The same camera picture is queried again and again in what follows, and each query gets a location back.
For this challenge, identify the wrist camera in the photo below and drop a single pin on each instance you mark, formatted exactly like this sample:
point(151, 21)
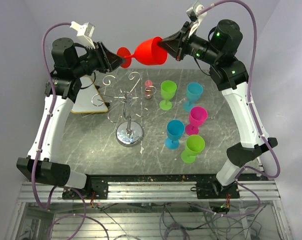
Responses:
point(193, 12)
point(84, 33)

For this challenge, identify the green wine glass back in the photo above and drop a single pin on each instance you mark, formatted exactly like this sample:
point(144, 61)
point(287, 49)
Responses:
point(168, 90)

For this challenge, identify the green wine glass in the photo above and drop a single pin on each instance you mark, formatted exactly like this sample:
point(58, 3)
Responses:
point(194, 145)
point(168, 90)

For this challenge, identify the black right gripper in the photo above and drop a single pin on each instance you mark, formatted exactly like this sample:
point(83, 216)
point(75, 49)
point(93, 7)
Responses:
point(174, 46)

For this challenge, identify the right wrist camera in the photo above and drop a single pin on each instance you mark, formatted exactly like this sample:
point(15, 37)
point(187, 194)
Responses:
point(193, 12)

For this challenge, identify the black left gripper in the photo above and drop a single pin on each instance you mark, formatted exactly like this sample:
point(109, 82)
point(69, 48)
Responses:
point(108, 60)

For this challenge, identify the magenta wine glass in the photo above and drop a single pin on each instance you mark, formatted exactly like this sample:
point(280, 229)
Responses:
point(198, 115)

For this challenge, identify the yellow-framed whiteboard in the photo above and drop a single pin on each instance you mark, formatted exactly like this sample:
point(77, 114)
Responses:
point(89, 101)

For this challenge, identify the blue wine glass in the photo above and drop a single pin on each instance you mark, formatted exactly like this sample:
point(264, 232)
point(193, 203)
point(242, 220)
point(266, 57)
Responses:
point(175, 130)
point(194, 91)

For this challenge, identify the blue wine glass back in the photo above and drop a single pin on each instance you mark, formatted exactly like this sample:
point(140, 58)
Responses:
point(194, 91)

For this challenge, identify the chrome wine glass rack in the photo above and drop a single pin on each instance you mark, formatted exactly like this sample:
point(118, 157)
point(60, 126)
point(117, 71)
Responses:
point(128, 132)

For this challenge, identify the green wine glass front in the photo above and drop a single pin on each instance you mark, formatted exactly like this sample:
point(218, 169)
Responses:
point(194, 145)

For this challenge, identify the red wine glass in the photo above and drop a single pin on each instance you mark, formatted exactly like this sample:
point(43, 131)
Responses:
point(147, 53)

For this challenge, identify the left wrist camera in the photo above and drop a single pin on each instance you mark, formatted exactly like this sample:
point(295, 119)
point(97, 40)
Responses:
point(84, 33)

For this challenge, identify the blue wine glass front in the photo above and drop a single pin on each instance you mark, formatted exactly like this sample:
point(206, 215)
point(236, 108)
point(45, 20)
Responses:
point(175, 130)

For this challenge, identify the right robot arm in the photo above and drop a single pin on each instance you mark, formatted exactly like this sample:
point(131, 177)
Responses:
point(232, 80)

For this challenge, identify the aluminium mounting rail frame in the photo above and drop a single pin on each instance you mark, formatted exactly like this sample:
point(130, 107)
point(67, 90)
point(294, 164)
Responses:
point(154, 207)

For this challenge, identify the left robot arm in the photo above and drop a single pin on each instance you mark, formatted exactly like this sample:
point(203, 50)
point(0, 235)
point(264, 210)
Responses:
point(40, 165)

